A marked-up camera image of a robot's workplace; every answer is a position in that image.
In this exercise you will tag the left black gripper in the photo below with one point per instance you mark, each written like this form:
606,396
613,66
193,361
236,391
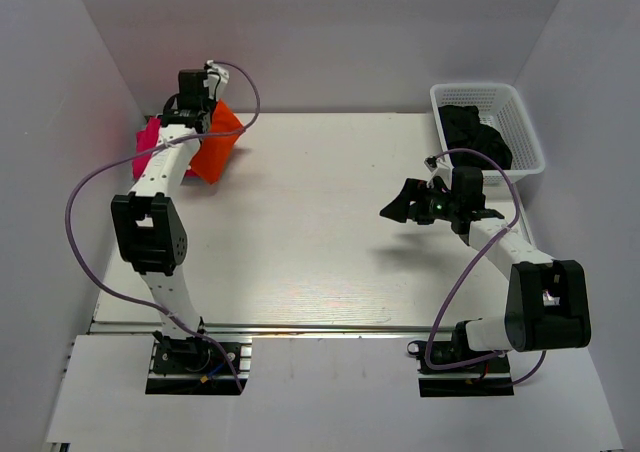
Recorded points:
210,103

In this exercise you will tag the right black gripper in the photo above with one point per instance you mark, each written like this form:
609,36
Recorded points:
414,190

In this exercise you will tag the orange t shirt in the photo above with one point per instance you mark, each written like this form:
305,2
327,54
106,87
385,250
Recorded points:
211,159

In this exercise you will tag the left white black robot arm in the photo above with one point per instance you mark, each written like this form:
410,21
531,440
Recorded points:
149,232

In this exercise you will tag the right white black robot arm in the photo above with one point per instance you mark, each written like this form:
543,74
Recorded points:
546,304

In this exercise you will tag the folded pink t shirt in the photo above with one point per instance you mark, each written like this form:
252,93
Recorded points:
146,139

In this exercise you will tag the black t shirt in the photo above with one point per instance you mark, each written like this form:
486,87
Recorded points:
462,128

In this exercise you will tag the white plastic basket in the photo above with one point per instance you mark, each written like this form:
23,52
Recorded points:
489,118

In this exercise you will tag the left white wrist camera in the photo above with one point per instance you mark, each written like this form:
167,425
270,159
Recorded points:
217,79

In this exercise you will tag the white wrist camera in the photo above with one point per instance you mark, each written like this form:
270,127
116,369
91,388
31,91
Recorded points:
217,79
437,168

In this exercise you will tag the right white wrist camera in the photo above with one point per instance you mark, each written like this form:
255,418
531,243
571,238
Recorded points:
437,168

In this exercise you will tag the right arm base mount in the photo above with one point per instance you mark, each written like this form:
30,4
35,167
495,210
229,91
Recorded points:
455,371

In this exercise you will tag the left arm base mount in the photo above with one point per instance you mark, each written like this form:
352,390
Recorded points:
191,366

